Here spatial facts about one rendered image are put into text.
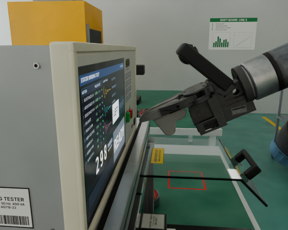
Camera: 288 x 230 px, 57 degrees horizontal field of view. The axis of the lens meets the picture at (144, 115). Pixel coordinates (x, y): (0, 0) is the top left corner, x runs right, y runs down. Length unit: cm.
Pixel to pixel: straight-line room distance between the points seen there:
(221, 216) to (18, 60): 88
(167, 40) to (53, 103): 541
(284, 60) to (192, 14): 520
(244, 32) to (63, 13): 347
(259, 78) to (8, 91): 39
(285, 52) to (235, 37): 527
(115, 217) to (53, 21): 386
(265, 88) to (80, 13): 362
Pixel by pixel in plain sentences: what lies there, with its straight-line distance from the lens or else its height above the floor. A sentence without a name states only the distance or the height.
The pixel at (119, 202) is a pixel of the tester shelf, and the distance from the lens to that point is 37.
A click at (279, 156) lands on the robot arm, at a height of 110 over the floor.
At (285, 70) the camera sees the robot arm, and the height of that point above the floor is 128.
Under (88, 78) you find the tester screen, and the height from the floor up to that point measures 128.
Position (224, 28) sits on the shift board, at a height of 170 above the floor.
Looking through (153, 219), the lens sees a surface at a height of 92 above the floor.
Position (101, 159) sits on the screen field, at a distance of 34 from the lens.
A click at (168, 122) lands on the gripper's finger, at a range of 51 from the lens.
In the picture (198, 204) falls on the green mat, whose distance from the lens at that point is 107.
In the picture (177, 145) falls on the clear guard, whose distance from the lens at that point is 72.
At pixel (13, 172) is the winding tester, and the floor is 120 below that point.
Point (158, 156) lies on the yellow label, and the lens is 64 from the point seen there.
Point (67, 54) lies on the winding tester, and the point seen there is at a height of 131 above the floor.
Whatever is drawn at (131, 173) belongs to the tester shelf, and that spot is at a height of 112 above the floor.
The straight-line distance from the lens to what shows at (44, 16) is 417.
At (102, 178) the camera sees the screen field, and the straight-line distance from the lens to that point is 35.
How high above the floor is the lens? 131
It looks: 14 degrees down
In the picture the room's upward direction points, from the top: straight up
